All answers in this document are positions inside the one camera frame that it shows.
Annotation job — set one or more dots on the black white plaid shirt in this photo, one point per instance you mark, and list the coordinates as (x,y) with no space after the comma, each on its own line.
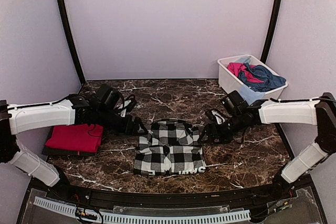
(171,147)

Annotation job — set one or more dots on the folded black garment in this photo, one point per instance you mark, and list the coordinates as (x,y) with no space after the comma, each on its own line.
(60,152)

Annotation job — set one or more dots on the pink garment in bin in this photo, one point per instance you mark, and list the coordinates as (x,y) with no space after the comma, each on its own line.
(237,68)

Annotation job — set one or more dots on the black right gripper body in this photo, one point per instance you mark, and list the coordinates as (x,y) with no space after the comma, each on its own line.
(235,126)

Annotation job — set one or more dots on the folded red t-shirt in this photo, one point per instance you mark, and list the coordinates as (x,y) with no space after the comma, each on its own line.
(93,130)

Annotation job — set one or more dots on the left black frame post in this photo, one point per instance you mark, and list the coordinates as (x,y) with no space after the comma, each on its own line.
(70,41)

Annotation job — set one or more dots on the right black frame post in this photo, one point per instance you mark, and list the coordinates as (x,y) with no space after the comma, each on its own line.
(271,30)

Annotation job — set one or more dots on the white plastic laundry bin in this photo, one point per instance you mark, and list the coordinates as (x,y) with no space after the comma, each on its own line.
(229,82)

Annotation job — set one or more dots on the black front rail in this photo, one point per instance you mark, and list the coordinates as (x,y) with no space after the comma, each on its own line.
(100,199)

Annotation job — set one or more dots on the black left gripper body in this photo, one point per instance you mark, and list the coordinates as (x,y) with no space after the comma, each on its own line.
(105,120)

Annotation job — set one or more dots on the light blue cloth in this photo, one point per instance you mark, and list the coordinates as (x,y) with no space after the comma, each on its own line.
(249,95)

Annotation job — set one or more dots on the white slotted cable duct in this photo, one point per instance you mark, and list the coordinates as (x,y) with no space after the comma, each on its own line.
(105,216)

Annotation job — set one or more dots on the blue garment in bin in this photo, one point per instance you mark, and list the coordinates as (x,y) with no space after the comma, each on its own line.
(259,78)

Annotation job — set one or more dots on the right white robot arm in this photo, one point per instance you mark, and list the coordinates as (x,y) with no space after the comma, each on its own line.
(311,121)

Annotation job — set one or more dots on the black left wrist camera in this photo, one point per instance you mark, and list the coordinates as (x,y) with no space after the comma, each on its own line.
(106,97)

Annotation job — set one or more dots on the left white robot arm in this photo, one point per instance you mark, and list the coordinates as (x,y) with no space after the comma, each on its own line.
(71,110)

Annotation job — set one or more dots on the black frame post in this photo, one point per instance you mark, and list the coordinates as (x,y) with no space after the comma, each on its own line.
(271,30)
(70,41)

